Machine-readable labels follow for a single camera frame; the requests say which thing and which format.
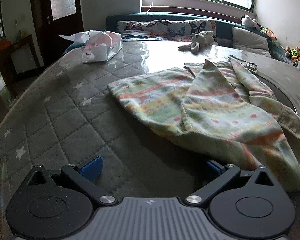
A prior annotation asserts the blue sofa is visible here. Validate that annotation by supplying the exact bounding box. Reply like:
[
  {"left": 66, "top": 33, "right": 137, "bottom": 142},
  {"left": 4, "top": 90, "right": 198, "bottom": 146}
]
[{"left": 62, "top": 12, "right": 300, "bottom": 67}]

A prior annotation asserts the grey pillow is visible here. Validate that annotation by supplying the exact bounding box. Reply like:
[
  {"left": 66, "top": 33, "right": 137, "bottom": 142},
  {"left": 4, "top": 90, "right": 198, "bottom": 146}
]
[{"left": 232, "top": 26, "right": 272, "bottom": 58}]

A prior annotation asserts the orange and green toy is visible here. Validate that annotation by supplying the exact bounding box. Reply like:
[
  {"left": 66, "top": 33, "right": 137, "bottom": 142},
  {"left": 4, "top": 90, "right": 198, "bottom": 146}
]
[{"left": 261, "top": 27, "right": 277, "bottom": 42}]

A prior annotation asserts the dark wooden table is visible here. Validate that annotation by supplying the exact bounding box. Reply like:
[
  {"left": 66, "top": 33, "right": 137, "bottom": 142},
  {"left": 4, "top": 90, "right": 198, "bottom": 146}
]
[{"left": 0, "top": 35, "right": 42, "bottom": 80}]

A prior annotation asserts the pile of small plush toys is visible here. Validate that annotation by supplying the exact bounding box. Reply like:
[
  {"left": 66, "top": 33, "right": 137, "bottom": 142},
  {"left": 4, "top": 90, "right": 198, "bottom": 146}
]
[{"left": 285, "top": 46, "right": 300, "bottom": 67}]

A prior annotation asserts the grey bunny plush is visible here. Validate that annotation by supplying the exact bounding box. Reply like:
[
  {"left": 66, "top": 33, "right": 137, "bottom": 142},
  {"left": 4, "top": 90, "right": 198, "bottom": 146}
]
[{"left": 178, "top": 31, "right": 215, "bottom": 55}]

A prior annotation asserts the white and pink bag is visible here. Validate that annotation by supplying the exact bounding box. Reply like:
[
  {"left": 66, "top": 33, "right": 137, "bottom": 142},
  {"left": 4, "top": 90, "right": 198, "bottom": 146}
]
[{"left": 59, "top": 30, "right": 123, "bottom": 63}]

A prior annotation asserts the grey quilted star bed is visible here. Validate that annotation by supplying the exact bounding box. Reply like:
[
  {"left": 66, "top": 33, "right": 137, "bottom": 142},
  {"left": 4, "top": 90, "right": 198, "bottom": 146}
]
[{"left": 0, "top": 40, "right": 300, "bottom": 205}]

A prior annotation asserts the dark wooden door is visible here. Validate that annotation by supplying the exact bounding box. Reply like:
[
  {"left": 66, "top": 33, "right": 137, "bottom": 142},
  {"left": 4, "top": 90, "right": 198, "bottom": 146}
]
[{"left": 30, "top": 0, "right": 84, "bottom": 65}]

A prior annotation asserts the panda plush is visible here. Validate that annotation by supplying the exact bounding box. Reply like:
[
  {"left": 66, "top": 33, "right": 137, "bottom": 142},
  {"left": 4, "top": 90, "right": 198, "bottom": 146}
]
[{"left": 241, "top": 15, "right": 262, "bottom": 30}]

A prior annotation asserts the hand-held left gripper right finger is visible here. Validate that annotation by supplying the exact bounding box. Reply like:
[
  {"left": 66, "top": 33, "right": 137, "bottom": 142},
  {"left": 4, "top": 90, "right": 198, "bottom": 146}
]
[{"left": 185, "top": 159, "right": 276, "bottom": 207}]

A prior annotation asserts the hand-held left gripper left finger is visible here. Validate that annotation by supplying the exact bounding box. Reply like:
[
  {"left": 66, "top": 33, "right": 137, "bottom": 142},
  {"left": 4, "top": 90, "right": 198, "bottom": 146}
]
[{"left": 26, "top": 155, "right": 117, "bottom": 207}]

